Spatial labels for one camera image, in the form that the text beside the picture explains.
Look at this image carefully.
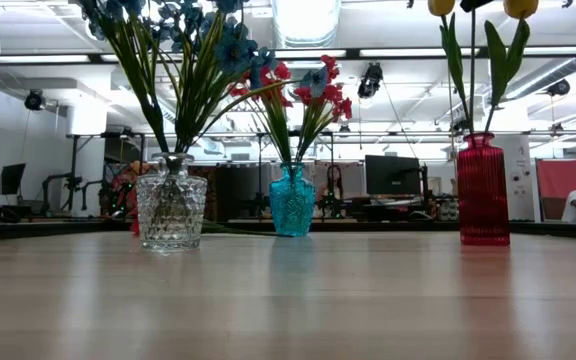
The black aluminium table frame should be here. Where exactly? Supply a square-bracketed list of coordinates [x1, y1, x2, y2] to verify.
[0, 218, 576, 244]

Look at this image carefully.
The white LED light strip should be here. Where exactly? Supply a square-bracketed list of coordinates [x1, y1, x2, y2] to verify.
[360, 47, 484, 58]
[0, 54, 92, 65]
[100, 52, 217, 62]
[522, 46, 576, 55]
[267, 48, 347, 59]

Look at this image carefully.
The large black monitor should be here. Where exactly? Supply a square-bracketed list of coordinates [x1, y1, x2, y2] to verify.
[365, 154, 422, 196]

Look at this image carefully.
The small black monitor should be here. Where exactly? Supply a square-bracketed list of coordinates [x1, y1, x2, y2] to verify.
[0, 163, 27, 196]

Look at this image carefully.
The black overhead frame bar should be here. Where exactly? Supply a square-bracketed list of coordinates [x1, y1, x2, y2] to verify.
[0, 45, 576, 67]

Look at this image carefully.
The red ribbed glass vase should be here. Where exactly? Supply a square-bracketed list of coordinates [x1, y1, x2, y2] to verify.
[456, 132, 511, 247]

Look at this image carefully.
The orange partition wall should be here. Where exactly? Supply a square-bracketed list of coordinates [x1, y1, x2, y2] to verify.
[536, 158, 576, 221]

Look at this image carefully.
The clear faceted glass vase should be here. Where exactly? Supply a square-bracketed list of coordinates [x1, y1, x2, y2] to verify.
[135, 152, 209, 252]

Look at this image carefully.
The white cabinet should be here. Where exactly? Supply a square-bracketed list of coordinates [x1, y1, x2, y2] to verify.
[509, 134, 537, 222]

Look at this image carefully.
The teal glass vase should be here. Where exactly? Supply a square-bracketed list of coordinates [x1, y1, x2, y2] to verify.
[268, 162, 317, 238]

